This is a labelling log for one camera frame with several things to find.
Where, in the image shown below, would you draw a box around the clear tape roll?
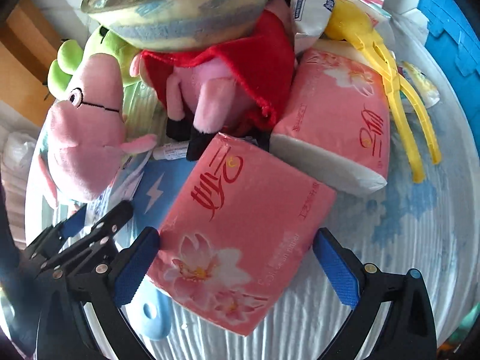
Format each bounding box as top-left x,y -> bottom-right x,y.
80,0 -> 283,52

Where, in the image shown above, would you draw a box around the light blue plastic device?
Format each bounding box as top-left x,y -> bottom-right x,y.
86,159 -> 205,342

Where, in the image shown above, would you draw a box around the green frog plush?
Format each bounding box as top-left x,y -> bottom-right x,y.
48,26 -> 151,129

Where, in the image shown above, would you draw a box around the white blue tissue packet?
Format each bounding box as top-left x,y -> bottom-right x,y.
290,0 -> 337,52

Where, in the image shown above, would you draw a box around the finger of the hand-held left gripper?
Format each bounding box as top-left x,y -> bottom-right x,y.
23,208 -> 89,260
35,200 -> 135,279

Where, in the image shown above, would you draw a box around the pig plush red dress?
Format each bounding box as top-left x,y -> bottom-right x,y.
129,0 -> 298,163

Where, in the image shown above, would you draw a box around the white ointment tube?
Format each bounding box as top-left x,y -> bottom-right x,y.
152,144 -> 193,161

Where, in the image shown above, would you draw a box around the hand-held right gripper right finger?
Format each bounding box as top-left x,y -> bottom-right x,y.
313,228 -> 437,360

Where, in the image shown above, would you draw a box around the pig plush with glasses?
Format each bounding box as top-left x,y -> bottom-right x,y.
37,53 -> 159,209

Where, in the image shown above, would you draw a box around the yellow duck-shaped tongs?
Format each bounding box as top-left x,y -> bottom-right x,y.
324,0 -> 443,184

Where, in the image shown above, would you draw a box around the curved wooden frame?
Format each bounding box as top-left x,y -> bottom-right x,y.
0,0 -> 76,128

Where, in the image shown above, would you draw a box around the yellow wet wipe pack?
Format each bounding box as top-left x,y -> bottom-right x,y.
397,62 -> 440,108

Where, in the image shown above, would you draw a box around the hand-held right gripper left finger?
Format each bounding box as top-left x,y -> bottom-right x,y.
35,227 -> 161,360

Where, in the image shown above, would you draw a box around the blue plastic crate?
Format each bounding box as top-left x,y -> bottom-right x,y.
416,0 -> 480,151

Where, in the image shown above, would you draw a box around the pink floral tissue pack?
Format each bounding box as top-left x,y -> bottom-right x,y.
146,132 -> 337,337
270,39 -> 391,196

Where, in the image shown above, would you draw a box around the clear plastic bag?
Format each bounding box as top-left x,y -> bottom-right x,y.
2,131 -> 39,181

